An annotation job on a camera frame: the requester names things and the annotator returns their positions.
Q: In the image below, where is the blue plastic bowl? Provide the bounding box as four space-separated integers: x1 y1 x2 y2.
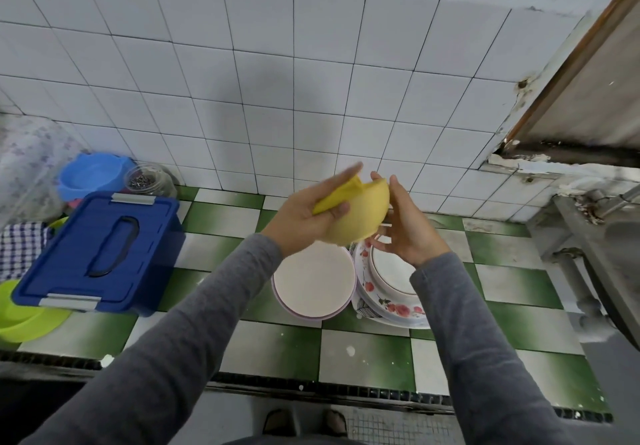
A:
57 152 136 204

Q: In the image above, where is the lime green plastic bowl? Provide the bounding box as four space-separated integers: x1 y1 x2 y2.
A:
0 280 73 345

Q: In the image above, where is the person's black shoe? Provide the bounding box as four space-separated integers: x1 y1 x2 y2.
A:
262 408 298 438
322 410 350 437

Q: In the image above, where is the clear plastic bag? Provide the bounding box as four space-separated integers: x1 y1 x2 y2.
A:
0 114 86 226

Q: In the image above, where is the glass jar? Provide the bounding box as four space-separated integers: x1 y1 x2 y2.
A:
123 162 179 199

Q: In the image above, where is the blue plastic box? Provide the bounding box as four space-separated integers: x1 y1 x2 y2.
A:
12 192 186 317

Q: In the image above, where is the person's left hand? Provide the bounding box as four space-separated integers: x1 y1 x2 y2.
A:
260 162 366 258

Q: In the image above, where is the blue white checked cloth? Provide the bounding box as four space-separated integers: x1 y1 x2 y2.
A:
0 222 53 281

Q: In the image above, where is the person's right hand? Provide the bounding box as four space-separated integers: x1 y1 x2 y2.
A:
370 172 453 269

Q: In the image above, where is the cream plastic bowl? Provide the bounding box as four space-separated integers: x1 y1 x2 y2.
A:
271 240 357 323

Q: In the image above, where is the person's right forearm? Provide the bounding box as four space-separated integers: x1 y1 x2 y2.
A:
410 250 576 445

